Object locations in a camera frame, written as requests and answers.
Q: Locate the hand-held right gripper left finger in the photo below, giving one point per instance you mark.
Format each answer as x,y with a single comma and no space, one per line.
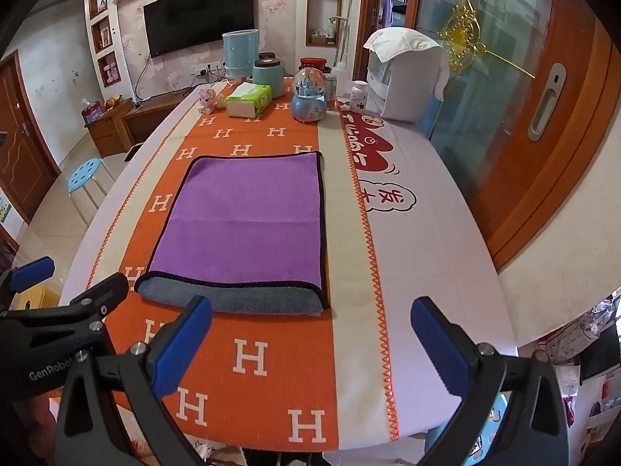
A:
178,347

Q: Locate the orange patterned blanket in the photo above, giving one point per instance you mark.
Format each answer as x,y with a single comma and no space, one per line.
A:
252,378

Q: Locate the blue printed stool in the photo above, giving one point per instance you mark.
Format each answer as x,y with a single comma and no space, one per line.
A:
487,427

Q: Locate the brown wooden door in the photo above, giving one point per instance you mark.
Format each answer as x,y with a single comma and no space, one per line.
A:
22,145

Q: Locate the wooden television cabinet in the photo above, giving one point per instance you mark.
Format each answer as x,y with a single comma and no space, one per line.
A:
131,124

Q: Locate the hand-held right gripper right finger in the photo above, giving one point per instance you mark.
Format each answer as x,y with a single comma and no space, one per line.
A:
440,349

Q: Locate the light blue round stool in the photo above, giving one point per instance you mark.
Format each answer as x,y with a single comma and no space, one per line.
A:
87,172

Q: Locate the black wall television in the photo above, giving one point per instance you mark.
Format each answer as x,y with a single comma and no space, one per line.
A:
199,14

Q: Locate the pink snack bag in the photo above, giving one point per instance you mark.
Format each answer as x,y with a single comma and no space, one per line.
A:
92,110

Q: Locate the green tissue box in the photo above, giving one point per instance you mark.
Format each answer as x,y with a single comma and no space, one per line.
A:
250,102

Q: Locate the translucent plastic bottle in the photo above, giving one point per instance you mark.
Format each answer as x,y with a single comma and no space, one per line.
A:
340,77

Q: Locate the purple towel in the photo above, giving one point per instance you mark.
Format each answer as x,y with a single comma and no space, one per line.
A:
242,218

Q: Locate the teal jar with brown lid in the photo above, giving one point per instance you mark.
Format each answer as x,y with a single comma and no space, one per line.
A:
268,77

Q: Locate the white countertop appliance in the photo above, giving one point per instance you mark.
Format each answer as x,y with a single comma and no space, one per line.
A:
376,85

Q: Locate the blue snow globe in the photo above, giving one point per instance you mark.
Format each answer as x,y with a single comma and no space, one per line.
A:
308,97

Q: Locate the light blue cylinder container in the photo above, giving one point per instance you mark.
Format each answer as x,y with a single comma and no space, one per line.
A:
240,53

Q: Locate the pink toy figure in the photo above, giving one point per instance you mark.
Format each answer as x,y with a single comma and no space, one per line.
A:
207,99

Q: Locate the white pill bottle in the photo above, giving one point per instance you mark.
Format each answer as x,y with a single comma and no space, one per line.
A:
359,97

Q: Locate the yellow plastic stool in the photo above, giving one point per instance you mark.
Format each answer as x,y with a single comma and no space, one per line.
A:
30,297

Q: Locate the red lidded jar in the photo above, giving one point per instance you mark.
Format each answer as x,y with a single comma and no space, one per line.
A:
313,64

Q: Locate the pile of plastic bags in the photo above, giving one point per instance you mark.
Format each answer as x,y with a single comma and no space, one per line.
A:
582,349

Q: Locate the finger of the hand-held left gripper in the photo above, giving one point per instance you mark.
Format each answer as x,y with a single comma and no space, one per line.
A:
32,272
99,295

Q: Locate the wooden glass sliding door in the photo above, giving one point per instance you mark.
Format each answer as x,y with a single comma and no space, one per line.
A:
572,107

